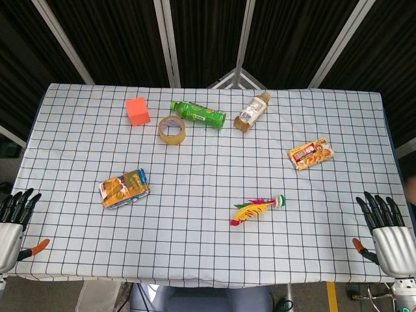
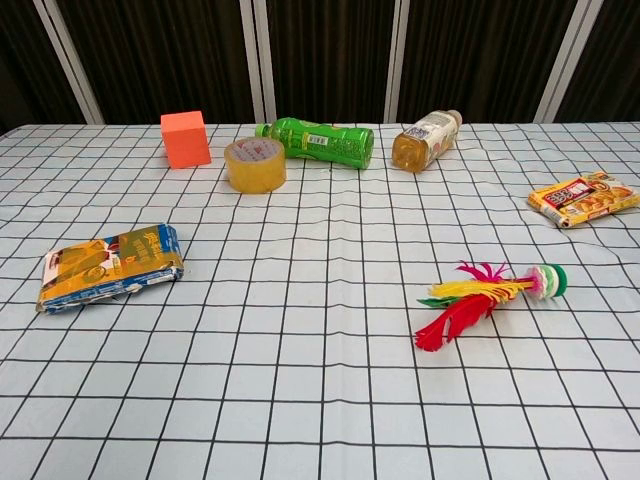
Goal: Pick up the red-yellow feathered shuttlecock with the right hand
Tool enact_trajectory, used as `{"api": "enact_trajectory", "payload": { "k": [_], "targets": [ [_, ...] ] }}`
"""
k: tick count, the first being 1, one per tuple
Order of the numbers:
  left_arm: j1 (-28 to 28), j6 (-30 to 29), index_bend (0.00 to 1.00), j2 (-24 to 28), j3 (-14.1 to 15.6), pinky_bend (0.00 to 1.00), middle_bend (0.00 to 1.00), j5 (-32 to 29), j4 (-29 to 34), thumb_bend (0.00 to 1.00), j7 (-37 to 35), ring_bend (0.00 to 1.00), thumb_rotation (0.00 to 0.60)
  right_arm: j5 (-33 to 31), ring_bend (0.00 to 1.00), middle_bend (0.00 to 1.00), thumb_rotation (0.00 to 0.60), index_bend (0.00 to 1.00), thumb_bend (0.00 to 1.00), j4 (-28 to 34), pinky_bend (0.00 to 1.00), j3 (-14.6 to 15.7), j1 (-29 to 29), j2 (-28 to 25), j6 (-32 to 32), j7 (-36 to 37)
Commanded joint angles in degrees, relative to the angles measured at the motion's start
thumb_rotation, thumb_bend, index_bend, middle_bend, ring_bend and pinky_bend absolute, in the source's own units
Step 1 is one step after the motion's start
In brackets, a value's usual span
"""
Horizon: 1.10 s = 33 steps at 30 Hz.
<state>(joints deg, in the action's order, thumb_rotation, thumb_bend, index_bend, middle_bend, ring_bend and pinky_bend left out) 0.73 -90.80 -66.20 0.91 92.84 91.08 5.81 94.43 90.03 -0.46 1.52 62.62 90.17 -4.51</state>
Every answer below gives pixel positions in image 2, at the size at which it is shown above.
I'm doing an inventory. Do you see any colourful feather shuttlecock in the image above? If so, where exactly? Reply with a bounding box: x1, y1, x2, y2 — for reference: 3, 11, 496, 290
413, 260, 569, 355

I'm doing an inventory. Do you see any yellow packing tape roll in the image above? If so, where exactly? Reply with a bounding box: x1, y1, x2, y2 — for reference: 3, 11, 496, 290
224, 136, 288, 194

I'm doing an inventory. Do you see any green plastic drink bottle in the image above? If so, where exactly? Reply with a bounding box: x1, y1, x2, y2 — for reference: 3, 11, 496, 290
254, 116, 375, 170

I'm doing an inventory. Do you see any white black checkered tablecloth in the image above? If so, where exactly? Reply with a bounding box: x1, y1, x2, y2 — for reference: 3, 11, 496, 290
0, 121, 640, 480

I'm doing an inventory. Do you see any amber tea bottle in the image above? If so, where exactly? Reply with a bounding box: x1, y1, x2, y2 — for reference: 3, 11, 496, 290
391, 109, 463, 174

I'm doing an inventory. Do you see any orange foam cube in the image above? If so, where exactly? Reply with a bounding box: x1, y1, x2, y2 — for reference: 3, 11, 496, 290
160, 110, 212, 170

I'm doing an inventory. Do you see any dark partition panel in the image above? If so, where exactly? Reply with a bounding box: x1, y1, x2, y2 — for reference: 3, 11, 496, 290
553, 0, 640, 124
0, 0, 86, 137
397, 0, 579, 124
264, 0, 402, 125
55, 0, 257, 126

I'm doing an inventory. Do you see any blue yellow crumpled carton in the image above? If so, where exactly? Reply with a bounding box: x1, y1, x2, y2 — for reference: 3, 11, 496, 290
34, 223, 186, 315

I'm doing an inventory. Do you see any yellow red snack packet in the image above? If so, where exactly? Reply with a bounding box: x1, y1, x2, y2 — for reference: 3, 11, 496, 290
527, 171, 640, 230

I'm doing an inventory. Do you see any white partition frame post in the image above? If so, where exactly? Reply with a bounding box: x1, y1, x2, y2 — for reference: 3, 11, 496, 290
383, 0, 417, 124
534, 0, 603, 124
32, 0, 105, 125
238, 0, 278, 125

